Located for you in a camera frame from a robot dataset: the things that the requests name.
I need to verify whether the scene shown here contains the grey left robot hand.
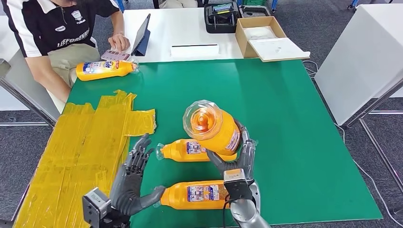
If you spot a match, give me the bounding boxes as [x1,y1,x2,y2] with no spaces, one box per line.
[109,133,166,216]

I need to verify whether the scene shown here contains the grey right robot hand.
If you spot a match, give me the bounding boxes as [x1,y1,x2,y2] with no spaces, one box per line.
[206,119,257,183]

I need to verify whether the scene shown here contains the person's left hand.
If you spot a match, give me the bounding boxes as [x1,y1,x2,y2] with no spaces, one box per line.
[108,33,131,53]

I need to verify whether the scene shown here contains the orange detergent bottle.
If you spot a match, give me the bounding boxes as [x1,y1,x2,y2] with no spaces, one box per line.
[154,180,232,211]
[182,99,243,157]
[76,59,139,82]
[155,138,238,163]

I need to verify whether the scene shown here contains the pink smartphone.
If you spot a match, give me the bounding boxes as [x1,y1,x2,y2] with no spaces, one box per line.
[100,49,131,62]

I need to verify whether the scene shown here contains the tablet in dark case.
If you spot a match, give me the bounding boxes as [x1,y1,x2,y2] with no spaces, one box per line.
[130,13,152,57]

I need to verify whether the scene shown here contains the green table mat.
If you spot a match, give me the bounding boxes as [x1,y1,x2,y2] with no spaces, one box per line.
[67,58,383,228]

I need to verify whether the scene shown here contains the white desk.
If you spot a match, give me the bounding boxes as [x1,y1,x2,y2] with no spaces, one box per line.
[107,8,256,65]

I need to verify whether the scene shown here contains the person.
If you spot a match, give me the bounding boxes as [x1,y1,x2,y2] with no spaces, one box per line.
[158,0,198,10]
[0,0,131,114]

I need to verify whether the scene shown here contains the yellow tape patch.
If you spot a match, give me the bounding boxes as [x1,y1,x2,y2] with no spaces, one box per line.
[14,90,157,228]

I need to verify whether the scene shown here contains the flat white box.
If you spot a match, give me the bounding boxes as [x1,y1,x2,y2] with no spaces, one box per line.
[170,44,220,58]

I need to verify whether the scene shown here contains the black equipment case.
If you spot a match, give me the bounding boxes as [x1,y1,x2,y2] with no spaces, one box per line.
[204,1,240,34]

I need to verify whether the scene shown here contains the white box lid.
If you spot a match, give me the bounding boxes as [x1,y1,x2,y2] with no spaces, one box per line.
[249,37,311,63]

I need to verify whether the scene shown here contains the open cardboard box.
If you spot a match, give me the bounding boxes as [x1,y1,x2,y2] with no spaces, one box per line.
[235,16,287,59]

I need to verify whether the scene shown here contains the white foam pad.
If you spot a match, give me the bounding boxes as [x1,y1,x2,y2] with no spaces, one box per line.
[243,27,278,40]

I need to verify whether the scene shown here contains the grey foam case lid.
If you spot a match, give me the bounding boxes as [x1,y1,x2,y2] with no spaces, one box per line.
[238,5,271,19]

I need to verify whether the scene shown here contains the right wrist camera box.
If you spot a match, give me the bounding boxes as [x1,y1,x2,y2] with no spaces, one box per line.
[222,168,255,201]

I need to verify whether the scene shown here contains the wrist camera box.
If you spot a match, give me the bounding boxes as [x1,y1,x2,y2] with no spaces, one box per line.
[82,188,112,228]
[222,168,255,201]

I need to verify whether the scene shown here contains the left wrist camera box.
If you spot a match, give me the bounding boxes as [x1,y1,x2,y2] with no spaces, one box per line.
[82,188,112,228]

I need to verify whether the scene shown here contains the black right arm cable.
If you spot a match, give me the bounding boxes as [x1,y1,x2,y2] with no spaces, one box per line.
[221,195,234,228]

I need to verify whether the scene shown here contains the white table with metal frame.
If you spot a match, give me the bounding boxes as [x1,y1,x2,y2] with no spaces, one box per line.
[0,17,60,128]
[314,3,403,192]

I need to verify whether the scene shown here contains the white floor cable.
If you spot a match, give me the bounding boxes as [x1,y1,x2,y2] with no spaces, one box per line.
[300,59,403,227]

